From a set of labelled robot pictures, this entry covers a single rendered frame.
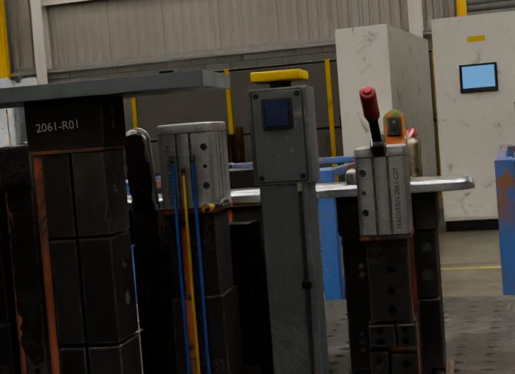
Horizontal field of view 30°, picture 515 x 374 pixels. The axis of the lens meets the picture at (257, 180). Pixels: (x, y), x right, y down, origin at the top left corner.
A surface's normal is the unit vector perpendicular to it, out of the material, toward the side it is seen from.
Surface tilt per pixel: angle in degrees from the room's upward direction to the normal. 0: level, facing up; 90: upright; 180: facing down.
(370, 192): 90
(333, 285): 90
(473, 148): 90
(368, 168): 90
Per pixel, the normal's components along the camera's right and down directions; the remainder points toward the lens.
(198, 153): -0.20, 0.07
